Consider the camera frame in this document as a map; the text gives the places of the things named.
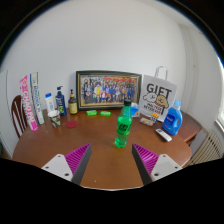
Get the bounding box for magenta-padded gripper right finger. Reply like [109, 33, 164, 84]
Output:
[131, 143, 183, 186]

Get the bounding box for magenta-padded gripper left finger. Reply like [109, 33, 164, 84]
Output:
[41, 143, 93, 186]

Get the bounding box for green plastic drink bottle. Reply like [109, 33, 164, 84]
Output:
[114, 99, 134, 149]

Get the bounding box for white remote control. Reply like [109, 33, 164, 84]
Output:
[155, 128, 173, 143]

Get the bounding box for flat round red coaster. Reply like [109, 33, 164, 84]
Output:
[65, 120, 79, 129]

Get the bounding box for small patterned flat box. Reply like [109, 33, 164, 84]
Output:
[139, 117, 155, 127]

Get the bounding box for small orange and yellow cube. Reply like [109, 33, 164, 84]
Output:
[150, 112, 160, 123]

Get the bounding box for patterned paper cup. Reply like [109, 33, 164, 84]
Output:
[47, 110, 62, 128]

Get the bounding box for blue detergent bottle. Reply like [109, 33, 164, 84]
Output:
[161, 99, 184, 136]

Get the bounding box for blue tissue pack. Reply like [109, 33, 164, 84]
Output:
[130, 102, 141, 119]

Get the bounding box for amber pump bottle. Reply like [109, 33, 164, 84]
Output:
[68, 88, 79, 115]

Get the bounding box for dark blue pump bottle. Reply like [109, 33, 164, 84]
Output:
[55, 85, 68, 117]

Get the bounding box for white bottle with blue cap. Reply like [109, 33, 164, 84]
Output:
[44, 92, 56, 114]

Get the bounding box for white radiator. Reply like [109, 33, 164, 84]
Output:
[189, 129, 224, 166]

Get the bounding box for white paper gift bag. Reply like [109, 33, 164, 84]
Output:
[138, 65, 178, 123]

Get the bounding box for white and green shuttlecock tube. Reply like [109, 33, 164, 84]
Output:
[29, 71, 46, 125]

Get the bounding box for pink shuttlecock tube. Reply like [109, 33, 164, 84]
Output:
[19, 74, 39, 132]

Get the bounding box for framed group photo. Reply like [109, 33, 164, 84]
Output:
[75, 70, 143, 111]

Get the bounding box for brown wooden chair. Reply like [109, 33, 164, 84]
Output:
[10, 94, 29, 139]

